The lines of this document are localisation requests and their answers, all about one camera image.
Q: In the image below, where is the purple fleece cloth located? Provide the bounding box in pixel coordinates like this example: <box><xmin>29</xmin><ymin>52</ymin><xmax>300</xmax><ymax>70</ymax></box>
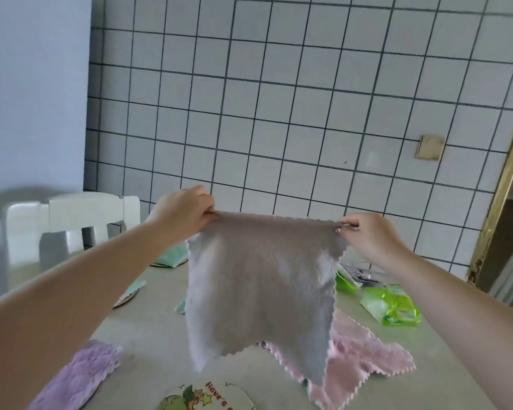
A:
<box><xmin>28</xmin><ymin>339</ymin><xmax>125</xmax><ymax>410</ymax></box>

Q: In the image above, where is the white printed plastic packet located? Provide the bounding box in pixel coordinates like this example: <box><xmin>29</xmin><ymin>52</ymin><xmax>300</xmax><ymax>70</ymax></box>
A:
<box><xmin>340</xmin><ymin>259</ymin><xmax>387</xmax><ymax>288</ymax></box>

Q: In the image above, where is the person's right hand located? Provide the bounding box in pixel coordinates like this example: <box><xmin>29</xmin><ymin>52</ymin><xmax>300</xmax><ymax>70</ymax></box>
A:
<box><xmin>337</xmin><ymin>212</ymin><xmax>411</xmax><ymax>270</ymax></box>

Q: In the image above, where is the person's right forearm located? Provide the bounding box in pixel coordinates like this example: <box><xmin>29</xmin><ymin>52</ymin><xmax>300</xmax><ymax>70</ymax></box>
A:
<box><xmin>380</xmin><ymin>247</ymin><xmax>513</xmax><ymax>410</ymax></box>

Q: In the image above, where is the pink fleece cloth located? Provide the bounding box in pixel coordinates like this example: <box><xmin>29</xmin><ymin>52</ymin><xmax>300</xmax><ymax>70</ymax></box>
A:
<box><xmin>258</xmin><ymin>309</ymin><xmax>415</xmax><ymax>410</ymax></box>

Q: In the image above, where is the large green plastic packet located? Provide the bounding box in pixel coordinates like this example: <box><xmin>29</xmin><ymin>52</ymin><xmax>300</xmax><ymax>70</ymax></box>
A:
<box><xmin>359</xmin><ymin>284</ymin><xmax>422</xmax><ymax>326</ymax></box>

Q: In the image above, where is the beige wall plate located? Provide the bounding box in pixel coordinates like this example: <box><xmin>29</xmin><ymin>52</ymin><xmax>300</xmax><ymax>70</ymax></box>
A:
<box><xmin>415</xmin><ymin>134</ymin><xmax>446</xmax><ymax>161</ymax></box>

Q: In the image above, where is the white wooden chair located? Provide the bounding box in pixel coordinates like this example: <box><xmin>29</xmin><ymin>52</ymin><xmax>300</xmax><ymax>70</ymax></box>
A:
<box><xmin>5</xmin><ymin>193</ymin><xmax>142</xmax><ymax>269</ymax></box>

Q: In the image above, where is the grey fleece cloth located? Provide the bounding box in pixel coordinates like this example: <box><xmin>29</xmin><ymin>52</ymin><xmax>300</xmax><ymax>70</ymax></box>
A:
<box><xmin>185</xmin><ymin>211</ymin><xmax>351</xmax><ymax>387</ymax></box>

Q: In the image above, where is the gold door frame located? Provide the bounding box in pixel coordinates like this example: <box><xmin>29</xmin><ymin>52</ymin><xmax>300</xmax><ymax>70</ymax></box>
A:
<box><xmin>466</xmin><ymin>87</ymin><xmax>513</xmax><ymax>287</ymax></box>

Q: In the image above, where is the person's left hand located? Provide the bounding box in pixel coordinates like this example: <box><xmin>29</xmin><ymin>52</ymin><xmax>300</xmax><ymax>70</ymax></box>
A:
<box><xmin>147</xmin><ymin>184</ymin><xmax>218</xmax><ymax>245</ymax></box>

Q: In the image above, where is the small green plastic packet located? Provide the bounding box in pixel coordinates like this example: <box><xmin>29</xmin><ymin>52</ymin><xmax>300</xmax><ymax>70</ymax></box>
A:
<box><xmin>334</xmin><ymin>270</ymin><xmax>361</xmax><ymax>293</ymax></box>

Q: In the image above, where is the round cartoon print coaster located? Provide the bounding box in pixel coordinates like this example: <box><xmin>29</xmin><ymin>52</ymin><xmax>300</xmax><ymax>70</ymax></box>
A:
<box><xmin>156</xmin><ymin>380</ymin><xmax>257</xmax><ymax>410</ymax></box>

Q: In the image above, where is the person's left forearm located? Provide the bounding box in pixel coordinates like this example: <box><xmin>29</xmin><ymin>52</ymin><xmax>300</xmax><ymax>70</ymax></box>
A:
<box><xmin>0</xmin><ymin>218</ymin><xmax>163</xmax><ymax>410</ymax></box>

